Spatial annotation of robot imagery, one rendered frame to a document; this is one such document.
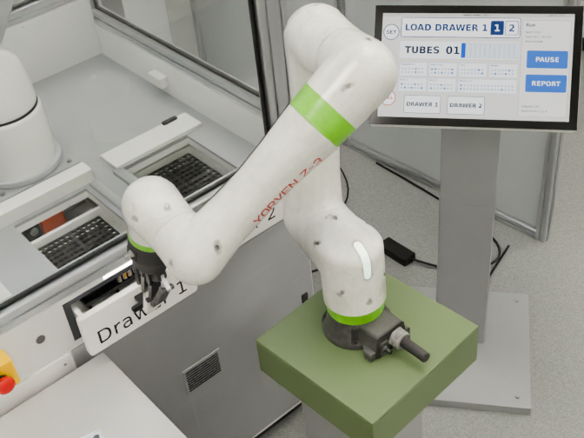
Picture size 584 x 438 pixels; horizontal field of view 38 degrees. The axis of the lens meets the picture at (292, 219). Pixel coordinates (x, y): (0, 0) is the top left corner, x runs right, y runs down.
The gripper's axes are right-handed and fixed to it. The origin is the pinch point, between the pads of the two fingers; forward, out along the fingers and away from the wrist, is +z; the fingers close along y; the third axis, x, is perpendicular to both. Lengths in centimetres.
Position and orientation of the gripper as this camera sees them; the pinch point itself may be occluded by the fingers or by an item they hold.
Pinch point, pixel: (150, 301)
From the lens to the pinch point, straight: 187.6
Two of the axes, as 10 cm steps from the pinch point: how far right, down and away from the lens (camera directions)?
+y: 6.5, 6.7, -3.7
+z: -1.4, 5.8, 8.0
